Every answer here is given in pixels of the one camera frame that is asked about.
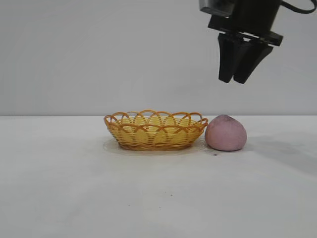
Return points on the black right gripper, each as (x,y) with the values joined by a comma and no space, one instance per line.
(255,15)

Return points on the yellow woven wicker basket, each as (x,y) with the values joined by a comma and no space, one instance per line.
(153,138)

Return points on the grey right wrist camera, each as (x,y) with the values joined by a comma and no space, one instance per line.
(215,6)

